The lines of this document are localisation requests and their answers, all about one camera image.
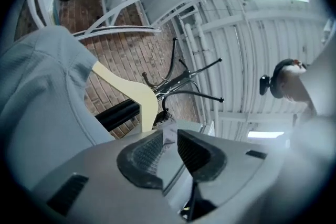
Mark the cream wooden hanger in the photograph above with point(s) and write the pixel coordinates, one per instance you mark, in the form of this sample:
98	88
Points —
136	94

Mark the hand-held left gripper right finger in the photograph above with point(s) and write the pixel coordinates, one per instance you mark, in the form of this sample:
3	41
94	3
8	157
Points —
236	173

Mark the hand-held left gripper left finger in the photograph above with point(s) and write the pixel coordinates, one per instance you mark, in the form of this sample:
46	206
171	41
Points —
94	191

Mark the black head-worn camera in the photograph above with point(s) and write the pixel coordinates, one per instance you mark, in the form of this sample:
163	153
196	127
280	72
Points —
275	81

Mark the white pipes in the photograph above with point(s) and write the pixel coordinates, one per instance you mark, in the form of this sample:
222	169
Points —
195	39

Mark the person's head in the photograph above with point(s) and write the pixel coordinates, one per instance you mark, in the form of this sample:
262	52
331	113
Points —
294	84

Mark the grey clothing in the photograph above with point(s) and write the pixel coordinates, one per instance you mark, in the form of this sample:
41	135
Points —
39	91

